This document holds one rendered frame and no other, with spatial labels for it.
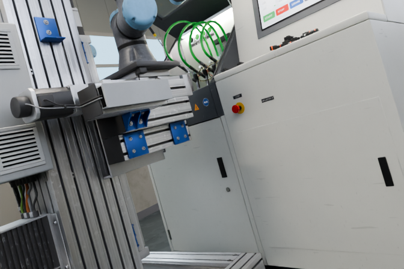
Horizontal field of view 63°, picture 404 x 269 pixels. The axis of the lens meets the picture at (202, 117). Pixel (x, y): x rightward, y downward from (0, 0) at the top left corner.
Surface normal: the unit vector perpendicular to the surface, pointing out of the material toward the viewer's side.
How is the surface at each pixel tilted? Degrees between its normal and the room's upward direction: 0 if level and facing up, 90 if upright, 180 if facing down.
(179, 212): 90
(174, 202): 90
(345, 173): 90
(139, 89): 90
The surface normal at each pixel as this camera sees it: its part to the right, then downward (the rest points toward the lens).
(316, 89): -0.67, 0.17
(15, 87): 0.76, -0.24
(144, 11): 0.46, -0.03
